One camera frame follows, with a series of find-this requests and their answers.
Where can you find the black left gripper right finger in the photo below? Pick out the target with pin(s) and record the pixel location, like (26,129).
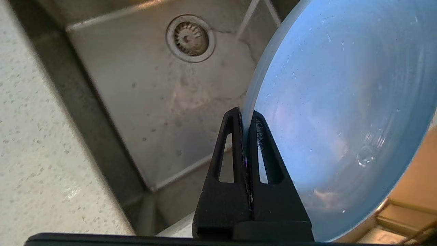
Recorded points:
(276,205)

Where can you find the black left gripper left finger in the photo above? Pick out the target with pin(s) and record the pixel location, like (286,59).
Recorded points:
(218,205)

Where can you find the large blue-grey plate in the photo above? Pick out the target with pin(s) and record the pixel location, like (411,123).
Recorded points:
(341,102)

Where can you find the stainless steel sink basin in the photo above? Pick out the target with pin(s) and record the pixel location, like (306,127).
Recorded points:
(153,102)

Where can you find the round metal drain strainer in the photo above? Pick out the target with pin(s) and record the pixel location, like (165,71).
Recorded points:
(191,38)

